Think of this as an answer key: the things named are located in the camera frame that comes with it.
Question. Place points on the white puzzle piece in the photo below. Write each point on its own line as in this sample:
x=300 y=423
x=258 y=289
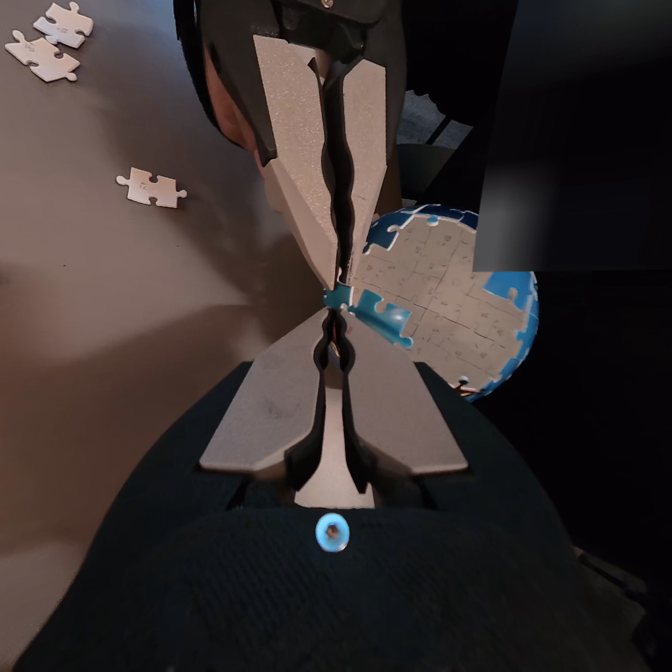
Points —
x=44 y=55
x=63 y=26
x=149 y=189

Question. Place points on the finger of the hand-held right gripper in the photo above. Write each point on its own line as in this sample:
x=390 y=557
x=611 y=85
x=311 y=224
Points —
x=296 y=131
x=370 y=131

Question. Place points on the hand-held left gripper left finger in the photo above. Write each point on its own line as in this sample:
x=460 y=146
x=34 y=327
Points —
x=262 y=414

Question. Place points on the blue puzzle piece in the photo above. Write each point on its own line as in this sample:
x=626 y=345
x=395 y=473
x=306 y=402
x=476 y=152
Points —
x=338 y=296

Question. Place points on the person's right hand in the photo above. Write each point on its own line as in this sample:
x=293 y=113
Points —
x=231 y=118

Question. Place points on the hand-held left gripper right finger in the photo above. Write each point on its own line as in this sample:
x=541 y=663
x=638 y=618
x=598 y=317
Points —
x=404 y=414

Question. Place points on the blue and white puzzle ball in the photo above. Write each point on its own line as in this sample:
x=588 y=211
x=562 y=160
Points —
x=435 y=304

